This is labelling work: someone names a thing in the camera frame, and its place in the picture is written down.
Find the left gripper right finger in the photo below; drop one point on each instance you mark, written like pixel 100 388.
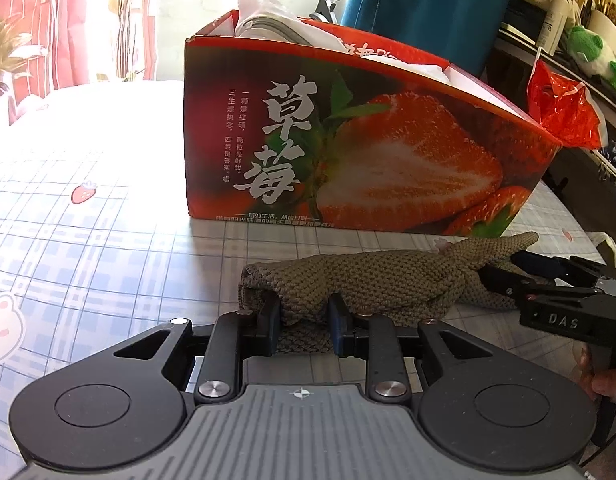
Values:
pixel 374 340

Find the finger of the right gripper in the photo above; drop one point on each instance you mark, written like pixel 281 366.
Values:
pixel 572 270
pixel 521 288

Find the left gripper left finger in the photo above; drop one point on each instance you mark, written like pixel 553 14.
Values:
pixel 235 338

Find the olive knitted cloth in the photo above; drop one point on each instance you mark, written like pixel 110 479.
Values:
pixel 407 286

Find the white zippered pouch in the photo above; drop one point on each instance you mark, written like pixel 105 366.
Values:
pixel 270 20

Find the person's right hand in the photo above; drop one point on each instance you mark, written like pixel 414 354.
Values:
pixel 595 384

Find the dark shelf unit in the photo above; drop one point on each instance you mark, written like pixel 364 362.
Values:
pixel 584 180

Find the red plastic bag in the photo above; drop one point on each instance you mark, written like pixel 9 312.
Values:
pixel 565 108

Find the blue plaid tablecloth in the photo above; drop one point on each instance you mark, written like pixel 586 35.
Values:
pixel 96 244

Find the red strawberry cardboard box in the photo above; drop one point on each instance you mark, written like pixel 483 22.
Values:
pixel 286 134

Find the green plush toy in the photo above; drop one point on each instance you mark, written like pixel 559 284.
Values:
pixel 591 54

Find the white cylindrical container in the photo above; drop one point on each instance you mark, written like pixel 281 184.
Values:
pixel 601 25

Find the potted green plant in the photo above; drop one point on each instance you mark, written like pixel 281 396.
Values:
pixel 16 53

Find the pink curtain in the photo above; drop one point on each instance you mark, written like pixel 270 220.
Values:
pixel 104 40

